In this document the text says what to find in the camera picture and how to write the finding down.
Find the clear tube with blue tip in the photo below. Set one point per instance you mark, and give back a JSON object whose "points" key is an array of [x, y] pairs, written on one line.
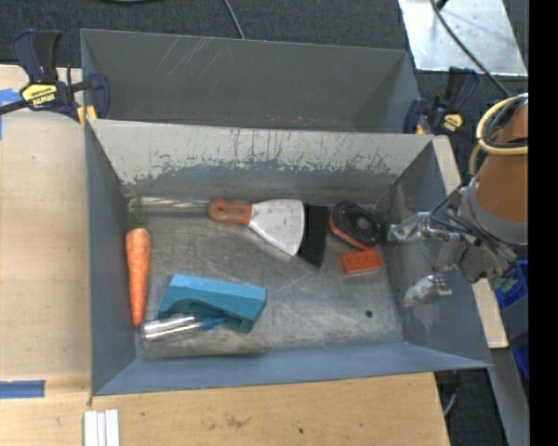
{"points": [[172, 327]]}

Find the pale wood board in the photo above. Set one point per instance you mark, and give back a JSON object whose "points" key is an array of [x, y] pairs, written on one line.
{"points": [[42, 249]]}

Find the teal blue angular block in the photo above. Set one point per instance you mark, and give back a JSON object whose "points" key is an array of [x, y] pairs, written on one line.
{"points": [[214, 297]]}

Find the orange rectangular block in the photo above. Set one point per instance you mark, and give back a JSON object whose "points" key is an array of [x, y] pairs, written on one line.
{"points": [[361, 262]]}

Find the orange toy carrot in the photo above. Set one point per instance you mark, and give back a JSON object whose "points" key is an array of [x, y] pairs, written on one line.
{"points": [[138, 267]]}

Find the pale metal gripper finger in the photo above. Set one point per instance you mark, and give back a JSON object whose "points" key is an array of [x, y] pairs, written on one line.
{"points": [[407, 230], [423, 291]]}

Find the grey metal bin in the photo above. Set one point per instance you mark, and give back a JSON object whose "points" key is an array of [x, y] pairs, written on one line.
{"points": [[325, 305]]}

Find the orange and black oval tool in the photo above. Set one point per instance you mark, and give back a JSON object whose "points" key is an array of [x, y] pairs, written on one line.
{"points": [[355, 225]]}

